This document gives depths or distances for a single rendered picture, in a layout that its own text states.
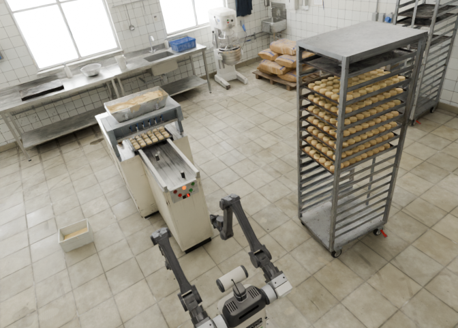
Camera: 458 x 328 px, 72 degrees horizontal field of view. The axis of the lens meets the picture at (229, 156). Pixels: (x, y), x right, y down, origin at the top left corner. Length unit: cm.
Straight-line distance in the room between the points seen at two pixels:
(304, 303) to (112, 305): 163
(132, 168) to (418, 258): 271
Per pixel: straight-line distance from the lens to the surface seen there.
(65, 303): 342
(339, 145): 224
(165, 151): 314
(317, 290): 292
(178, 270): 179
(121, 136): 317
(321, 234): 307
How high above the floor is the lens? 246
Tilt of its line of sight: 34 degrees down
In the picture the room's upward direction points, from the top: 9 degrees counter-clockwise
